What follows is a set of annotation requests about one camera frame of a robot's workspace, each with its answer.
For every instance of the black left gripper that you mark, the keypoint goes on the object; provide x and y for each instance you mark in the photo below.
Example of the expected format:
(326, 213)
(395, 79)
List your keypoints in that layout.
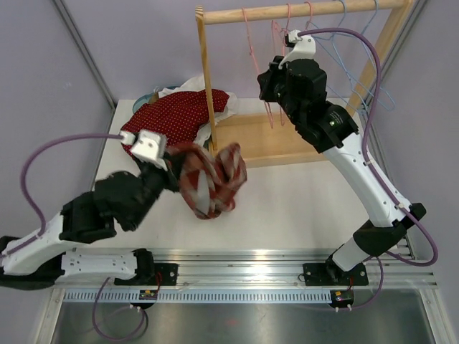
(175, 163)

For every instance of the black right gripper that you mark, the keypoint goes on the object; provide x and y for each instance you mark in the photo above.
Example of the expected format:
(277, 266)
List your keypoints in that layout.
(268, 79)

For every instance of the red plaid skirt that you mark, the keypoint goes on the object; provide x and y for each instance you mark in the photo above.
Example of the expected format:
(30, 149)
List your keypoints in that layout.
(209, 184)

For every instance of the white ruffled skirt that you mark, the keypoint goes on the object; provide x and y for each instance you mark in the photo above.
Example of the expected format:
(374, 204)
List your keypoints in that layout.
(230, 108)

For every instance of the red polka dot skirt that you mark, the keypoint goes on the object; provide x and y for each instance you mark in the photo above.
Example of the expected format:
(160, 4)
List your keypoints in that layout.
(178, 116)

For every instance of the white shirt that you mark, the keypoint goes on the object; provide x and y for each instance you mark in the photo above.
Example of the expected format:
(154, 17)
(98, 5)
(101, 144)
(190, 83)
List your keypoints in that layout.
(161, 92)

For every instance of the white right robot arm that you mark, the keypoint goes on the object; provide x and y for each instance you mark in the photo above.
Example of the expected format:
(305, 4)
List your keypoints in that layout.
(333, 133)

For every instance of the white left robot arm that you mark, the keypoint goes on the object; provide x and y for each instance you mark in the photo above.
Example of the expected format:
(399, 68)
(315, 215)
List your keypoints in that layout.
(36, 262)

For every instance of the wooden clothes rack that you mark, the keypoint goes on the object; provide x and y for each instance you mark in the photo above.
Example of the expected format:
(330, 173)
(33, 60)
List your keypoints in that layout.
(261, 145)

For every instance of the teal plastic tub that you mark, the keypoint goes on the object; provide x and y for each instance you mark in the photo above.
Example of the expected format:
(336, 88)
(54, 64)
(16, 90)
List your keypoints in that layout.
(147, 99)

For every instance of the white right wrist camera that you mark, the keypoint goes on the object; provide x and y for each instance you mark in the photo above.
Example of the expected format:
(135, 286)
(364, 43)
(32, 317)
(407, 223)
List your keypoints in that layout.
(302, 47)

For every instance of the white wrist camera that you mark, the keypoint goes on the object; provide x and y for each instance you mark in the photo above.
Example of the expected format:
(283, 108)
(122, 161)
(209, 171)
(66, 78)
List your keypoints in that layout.
(146, 146)
(302, 47)

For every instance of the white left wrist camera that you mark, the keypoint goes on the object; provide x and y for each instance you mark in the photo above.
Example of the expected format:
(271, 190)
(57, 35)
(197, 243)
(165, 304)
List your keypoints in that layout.
(146, 146)

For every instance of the white slotted cable duct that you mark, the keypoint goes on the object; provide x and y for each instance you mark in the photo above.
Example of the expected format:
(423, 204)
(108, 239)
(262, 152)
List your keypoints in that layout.
(113, 295)

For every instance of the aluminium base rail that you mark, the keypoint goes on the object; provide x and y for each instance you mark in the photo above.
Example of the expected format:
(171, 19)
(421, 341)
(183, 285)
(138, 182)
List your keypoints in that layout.
(276, 268)

